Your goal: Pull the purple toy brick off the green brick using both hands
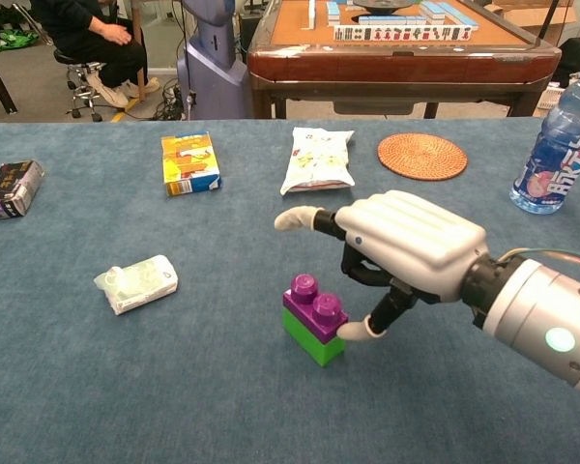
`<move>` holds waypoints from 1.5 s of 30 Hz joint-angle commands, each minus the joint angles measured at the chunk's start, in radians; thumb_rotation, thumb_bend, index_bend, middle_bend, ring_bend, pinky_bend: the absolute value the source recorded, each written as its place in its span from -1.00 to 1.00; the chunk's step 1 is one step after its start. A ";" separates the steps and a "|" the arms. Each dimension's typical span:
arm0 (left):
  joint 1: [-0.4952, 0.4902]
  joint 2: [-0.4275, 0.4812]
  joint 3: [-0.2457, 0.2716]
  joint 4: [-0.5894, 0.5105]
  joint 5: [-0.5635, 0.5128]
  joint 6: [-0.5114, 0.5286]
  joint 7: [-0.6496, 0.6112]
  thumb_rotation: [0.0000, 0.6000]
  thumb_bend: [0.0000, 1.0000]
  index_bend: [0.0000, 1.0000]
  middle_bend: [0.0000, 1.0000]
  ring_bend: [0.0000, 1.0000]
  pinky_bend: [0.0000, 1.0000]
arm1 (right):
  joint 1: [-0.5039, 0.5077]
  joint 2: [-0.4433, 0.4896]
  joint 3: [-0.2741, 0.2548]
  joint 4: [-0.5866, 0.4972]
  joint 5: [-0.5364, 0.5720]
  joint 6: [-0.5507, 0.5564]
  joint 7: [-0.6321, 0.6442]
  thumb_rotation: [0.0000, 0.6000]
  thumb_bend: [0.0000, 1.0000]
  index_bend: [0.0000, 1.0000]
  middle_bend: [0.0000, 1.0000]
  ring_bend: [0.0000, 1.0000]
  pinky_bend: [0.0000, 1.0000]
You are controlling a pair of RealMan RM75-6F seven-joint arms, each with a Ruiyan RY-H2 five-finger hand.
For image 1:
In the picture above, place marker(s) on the blue felt table cloth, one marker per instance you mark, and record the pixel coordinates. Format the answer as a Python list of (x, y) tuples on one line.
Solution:
[(174, 386)]

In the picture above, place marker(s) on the light blue robot pedestal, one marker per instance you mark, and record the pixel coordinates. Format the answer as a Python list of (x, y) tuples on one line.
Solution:
[(212, 72)]

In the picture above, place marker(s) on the purple building block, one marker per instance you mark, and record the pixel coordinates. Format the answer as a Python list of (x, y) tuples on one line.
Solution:
[(314, 309)]

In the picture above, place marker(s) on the brown mahjong table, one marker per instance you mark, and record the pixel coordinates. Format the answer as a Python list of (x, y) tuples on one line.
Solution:
[(391, 67)]

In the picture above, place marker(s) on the white snack bag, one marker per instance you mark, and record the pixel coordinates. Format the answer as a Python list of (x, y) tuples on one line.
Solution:
[(316, 162)]

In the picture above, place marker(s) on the blue capped drink bottle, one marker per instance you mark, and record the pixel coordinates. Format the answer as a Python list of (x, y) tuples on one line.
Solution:
[(556, 154)]

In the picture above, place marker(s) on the blue backed mahjong tile wall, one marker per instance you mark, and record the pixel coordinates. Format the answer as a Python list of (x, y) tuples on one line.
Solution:
[(391, 20), (447, 12)]

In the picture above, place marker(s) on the round woven rattan coaster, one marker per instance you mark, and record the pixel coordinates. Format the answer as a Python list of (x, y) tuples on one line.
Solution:
[(423, 157)]

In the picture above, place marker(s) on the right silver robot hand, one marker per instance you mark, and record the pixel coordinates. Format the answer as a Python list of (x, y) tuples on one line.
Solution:
[(411, 232)]

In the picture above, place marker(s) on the chrome wheeled stool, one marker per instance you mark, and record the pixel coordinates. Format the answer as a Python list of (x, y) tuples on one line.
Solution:
[(84, 77)]

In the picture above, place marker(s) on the green toy brick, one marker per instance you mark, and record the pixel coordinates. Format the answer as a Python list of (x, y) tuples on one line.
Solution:
[(309, 343)]

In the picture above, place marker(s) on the white green tissue packet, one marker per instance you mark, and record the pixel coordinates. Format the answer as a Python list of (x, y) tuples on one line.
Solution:
[(140, 285)]

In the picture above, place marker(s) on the green black bag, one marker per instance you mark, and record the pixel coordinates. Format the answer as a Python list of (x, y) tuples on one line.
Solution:
[(7, 31)]

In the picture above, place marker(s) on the seated person in black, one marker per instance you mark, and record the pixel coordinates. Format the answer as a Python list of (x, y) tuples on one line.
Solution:
[(106, 43)]

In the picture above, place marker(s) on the black snack carton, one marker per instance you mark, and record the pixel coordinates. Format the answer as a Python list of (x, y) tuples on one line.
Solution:
[(12, 191)]

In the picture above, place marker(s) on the yellow snack box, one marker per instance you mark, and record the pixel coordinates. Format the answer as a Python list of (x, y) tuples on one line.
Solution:
[(191, 164)]

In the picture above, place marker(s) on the face-up mahjong tile row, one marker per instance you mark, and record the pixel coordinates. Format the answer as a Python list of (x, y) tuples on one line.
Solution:
[(401, 34)]

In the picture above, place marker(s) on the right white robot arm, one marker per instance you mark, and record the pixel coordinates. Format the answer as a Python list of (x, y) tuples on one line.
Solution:
[(536, 309)]

